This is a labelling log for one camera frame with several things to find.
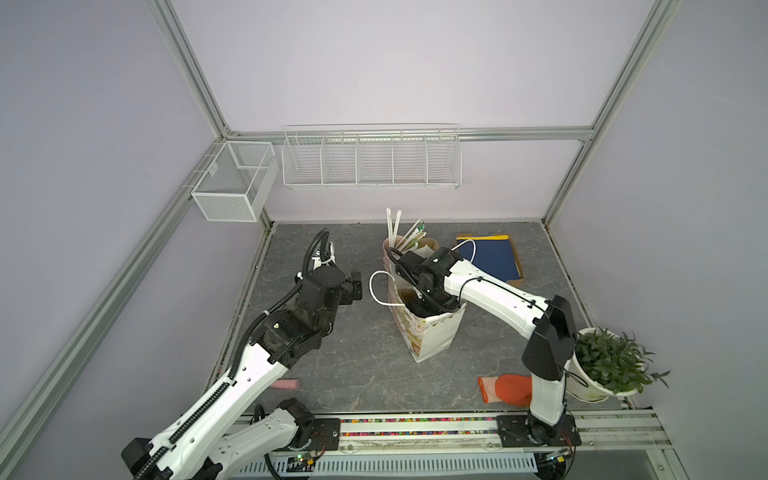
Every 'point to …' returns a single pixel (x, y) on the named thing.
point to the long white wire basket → (372, 156)
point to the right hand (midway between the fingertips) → (429, 320)
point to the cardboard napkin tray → (516, 281)
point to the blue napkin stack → (493, 254)
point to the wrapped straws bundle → (411, 239)
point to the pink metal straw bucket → (386, 245)
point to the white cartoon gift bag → (424, 336)
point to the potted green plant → (606, 364)
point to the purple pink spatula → (286, 384)
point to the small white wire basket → (235, 175)
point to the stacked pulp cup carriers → (431, 242)
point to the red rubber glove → (511, 389)
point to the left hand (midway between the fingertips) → (337, 274)
